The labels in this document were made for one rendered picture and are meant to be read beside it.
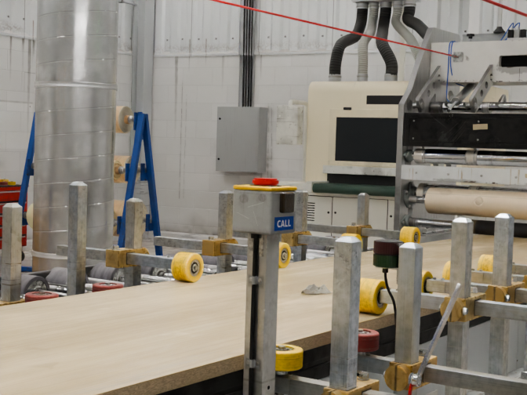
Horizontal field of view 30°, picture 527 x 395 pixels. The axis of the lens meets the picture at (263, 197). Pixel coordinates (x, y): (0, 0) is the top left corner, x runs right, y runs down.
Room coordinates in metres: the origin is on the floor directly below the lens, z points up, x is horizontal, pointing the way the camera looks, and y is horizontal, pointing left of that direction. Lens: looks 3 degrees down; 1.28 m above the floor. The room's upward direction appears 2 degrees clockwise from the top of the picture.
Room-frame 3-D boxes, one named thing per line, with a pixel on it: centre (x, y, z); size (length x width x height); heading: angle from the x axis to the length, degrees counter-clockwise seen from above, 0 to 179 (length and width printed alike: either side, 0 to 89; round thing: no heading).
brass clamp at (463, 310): (2.12, -0.44, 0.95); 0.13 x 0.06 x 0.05; 146
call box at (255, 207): (1.47, 0.00, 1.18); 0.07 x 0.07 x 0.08; 56
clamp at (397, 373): (1.91, -0.30, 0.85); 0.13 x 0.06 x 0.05; 146
